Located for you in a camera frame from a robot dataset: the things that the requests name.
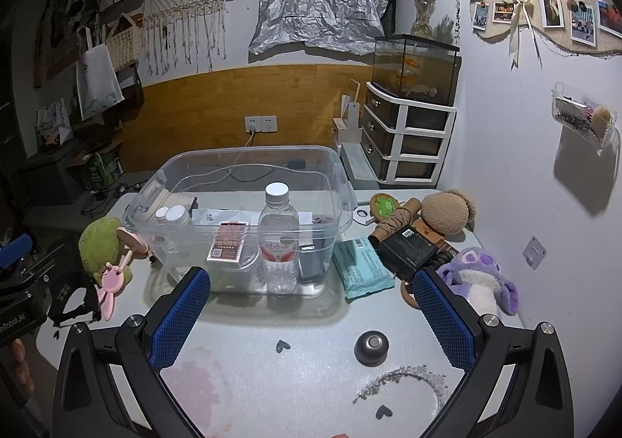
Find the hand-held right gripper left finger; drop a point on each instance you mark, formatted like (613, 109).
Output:
(180, 316)

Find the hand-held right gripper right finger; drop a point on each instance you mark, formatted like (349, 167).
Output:
(444, 316)

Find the black printed box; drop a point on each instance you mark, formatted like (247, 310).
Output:
(406, 248)

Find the teal wet wipes packet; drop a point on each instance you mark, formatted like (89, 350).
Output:
(362, 273)

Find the clear plastic storage container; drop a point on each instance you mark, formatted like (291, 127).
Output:
(233, 185)

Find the person's left hand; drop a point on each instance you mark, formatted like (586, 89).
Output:
(22, 365)

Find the purple plush toy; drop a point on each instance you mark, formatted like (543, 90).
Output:
(469, 263)

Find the pink bunny toy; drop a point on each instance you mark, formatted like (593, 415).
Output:
(109, 280)

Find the pearl tiara headband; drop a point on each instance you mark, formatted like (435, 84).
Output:
(388, 376)

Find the pink round hand fan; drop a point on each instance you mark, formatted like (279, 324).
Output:
(135, 241)

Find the clear jar with red label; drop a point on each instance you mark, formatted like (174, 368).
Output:
(228, 243)

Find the green plush toy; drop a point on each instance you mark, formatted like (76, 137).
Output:
(99, 243)

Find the small white pill bottle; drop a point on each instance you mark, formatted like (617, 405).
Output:
(162, 219)
(179, 217)

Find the twine spool on cardboard tube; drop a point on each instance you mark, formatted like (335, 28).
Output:
(388, 226)

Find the small dark heart sticker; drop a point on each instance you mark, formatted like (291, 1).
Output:
(282, 346)
(383, 411)

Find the cork coaster with green cactus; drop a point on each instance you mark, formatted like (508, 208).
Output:
(385, 206)

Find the clear water bottle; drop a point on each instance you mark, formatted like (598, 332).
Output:
(278, 224)

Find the grey power bank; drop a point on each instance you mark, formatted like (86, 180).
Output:
(311, 265)

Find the green box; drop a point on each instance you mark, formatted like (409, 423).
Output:
(104, 171)

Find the grey flat box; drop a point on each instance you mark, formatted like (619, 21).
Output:
(357, 163)

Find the printed snack bag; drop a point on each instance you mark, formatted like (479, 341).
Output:
(54, 127)

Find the black power adapter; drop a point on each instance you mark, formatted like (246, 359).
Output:
(296, 163)

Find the white drawer unit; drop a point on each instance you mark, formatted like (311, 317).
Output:
(403, 127)

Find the white desk organizer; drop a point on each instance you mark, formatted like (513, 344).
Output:
(347, 127)

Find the white tote bag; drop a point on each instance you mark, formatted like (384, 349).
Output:
(97, 78)

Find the glass fish tank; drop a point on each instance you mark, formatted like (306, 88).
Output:
(413, 69)

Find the woven basket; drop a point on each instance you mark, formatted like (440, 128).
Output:
(124, 47)

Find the white ribbon bow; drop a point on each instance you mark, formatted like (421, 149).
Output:
(517, 20)

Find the clear adhesive wall hook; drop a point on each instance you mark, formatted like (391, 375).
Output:
(533, 252)

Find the white wall outlet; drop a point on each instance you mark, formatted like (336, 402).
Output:
(260, 124)

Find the clear wall organizer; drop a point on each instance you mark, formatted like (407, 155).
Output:
(580, 115)

